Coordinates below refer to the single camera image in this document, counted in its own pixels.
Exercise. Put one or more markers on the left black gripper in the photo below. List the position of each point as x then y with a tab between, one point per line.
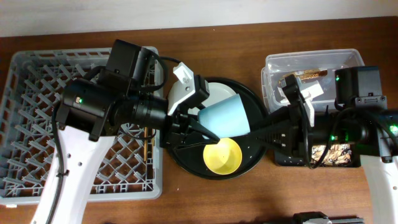
173	129

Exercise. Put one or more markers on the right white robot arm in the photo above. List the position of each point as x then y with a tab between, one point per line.
372	132

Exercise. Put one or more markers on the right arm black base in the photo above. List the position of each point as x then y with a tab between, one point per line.
321	218

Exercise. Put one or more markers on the white napkin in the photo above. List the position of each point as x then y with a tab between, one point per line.
280	96

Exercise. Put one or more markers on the grey plastic dishwasher rack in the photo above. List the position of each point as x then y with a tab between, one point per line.
34	84

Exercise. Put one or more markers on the food scraps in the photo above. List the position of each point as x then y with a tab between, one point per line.
338	155

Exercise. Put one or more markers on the yellow bowl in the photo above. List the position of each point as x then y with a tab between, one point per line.
223	158

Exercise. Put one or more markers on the clear plastic bin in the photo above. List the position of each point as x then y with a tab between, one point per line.
278	65

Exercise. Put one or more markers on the round black tray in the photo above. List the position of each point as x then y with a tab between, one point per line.
192	160

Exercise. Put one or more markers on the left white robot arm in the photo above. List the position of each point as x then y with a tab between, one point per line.
86	123

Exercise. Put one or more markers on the black rectangular tray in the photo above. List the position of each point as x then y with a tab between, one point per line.
292	160

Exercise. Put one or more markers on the gold foil wrapper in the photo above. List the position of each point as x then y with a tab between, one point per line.
305	75

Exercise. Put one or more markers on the light blue cup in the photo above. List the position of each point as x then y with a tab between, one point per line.
225	119

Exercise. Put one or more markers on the grey round plate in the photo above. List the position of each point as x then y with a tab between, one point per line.
220	90

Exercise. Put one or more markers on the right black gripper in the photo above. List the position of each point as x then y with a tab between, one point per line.
294	134

